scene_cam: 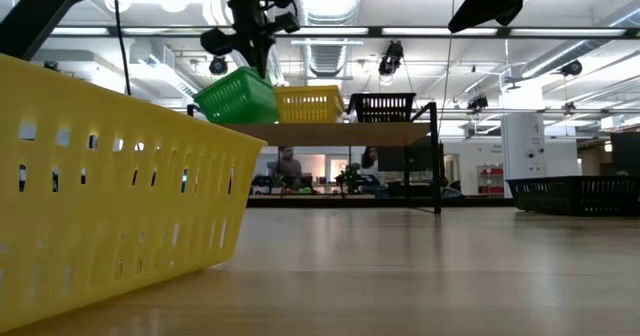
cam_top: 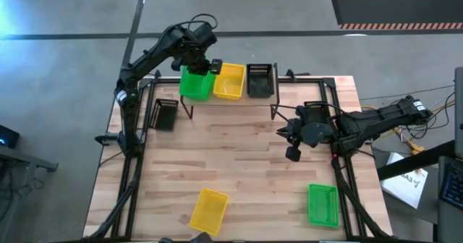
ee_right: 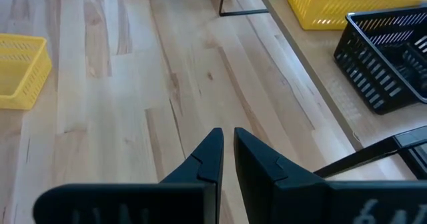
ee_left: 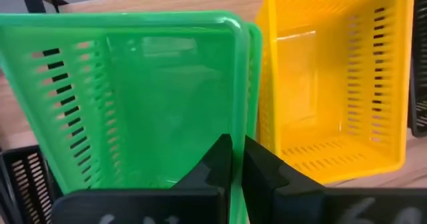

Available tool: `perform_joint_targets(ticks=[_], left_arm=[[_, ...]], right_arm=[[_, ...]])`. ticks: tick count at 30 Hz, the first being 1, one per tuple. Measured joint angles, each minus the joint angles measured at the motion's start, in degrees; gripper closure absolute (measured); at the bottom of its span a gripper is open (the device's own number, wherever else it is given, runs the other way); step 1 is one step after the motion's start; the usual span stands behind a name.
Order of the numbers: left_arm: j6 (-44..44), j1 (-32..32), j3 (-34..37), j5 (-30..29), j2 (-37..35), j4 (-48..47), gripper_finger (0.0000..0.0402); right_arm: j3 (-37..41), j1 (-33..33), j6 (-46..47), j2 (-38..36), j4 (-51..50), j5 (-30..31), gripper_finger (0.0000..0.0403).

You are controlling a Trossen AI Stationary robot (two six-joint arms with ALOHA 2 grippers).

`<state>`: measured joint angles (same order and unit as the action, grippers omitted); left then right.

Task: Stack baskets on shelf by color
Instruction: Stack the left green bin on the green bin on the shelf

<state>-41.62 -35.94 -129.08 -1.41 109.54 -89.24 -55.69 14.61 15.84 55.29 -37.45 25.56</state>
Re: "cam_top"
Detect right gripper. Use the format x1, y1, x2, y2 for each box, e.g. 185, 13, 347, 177
276, 117, 309, 148

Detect green plastic basket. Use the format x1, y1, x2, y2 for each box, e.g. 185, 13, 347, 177
307, 183, 340, 229
179, 65, 217, 102

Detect black plastic basket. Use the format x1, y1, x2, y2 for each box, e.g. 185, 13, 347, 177
303, 101, 332, 128
246, 63, 275, 99
149, 98, 179, 132

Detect yellow plastic basket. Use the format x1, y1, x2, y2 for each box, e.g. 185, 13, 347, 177
213, 62, 247, 101
189, 187, 230, 236

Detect wooden shelf black metal legs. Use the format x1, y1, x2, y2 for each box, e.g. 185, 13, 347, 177
179, 61, 281, 121

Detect white printed paper sheet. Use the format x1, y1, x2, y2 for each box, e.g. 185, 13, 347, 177
380, 152, 429, 210

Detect black diagonal bar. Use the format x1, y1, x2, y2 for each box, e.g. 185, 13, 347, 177
376, 140, 456, 182

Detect black hazard-striped floor mat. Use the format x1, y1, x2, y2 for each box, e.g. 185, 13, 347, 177
331, 0, 463, 30

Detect dark grey desk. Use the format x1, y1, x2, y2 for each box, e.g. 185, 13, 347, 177
436, 67, 463, 243

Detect black backlit keyboard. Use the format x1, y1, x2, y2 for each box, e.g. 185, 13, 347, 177
441, 162, 463, 211

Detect grey metal desk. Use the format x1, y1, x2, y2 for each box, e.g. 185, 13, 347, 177
0, 145, 59, 243

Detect black device blue light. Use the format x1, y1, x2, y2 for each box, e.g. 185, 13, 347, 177
0, 124, 21, 149

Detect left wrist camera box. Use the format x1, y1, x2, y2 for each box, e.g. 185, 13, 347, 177
209, 58, 224, 76

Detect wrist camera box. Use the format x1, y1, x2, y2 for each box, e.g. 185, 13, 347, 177
209, 58, 224, 76
284, 145, 302, 163

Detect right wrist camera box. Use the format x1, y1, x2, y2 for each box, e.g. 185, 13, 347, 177
284, 145, 302, 163

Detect black aluminium table frame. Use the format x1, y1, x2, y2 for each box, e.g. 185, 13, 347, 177
82, 69, 395, 242

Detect black edge bracket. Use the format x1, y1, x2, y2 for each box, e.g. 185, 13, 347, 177
94, 133, 120, 146

